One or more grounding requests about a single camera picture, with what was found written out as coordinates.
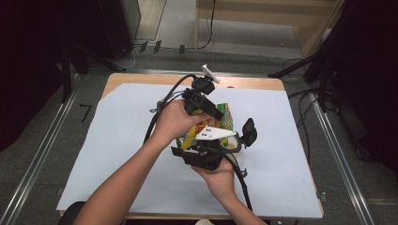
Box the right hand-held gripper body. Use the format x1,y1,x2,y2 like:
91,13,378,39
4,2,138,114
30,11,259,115
181,126,237,172

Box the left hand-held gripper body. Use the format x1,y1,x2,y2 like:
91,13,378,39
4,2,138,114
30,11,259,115
182,64,222,116

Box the yellow green spouted pouch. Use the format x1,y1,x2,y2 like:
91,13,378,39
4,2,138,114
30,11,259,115
176,102,236,152

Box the clear jar with black lid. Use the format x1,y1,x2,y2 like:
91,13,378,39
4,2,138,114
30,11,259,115
219,117,258,155

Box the person's right hand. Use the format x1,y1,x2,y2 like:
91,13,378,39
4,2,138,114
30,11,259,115
191,156,237,203

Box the person's left hand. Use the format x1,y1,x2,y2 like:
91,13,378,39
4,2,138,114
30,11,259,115
153,98,210,146

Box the black stand leg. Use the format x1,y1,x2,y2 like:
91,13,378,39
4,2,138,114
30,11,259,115
268,54,317,79

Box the black cabinet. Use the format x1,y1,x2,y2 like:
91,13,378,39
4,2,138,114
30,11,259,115
99,0,142,61

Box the person's dark clothed leg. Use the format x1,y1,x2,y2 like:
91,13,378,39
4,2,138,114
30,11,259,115
57,201,87,225

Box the black metal stand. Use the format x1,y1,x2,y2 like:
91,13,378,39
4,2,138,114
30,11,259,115
60,43,126,104

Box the dark curtain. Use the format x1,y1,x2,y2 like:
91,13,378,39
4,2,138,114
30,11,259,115
0,0,106,153
313,0,398,173

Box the left hand-held gripper cable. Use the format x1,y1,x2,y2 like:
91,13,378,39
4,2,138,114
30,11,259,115
143,73,198,144

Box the black hanging cable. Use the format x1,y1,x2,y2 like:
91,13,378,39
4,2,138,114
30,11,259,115
196,0,218,51

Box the black floor cables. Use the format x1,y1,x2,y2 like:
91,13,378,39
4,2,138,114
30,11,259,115
282,57,317,163

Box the light wooden furniture frame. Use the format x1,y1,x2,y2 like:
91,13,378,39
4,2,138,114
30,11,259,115
193,0,345,58

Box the metal floor rail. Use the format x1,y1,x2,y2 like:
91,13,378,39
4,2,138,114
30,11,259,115
0,74,80,225
308,90,376,225

